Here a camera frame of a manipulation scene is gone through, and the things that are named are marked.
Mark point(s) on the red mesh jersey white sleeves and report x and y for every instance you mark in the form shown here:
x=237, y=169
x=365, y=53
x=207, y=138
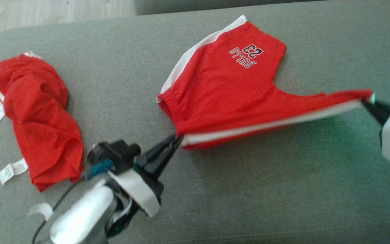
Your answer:
x=42, y=128

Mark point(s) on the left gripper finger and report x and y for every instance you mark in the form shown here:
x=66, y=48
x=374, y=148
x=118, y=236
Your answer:
x=157, y=150
x=164, y=161

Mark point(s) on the red shorts white stripe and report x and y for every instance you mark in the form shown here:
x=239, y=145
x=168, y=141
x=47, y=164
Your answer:
x=229, y=88

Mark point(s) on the grey fabric sofa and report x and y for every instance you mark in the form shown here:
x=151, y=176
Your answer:
x=249, y=196

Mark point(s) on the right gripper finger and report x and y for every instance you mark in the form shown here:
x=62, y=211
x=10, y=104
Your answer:
x=383, y=106
x=379, y=115

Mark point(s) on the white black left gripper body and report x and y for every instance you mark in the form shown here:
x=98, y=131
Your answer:
x=137, y=189

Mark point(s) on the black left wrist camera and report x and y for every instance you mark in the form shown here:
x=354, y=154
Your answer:
x=113, y=156

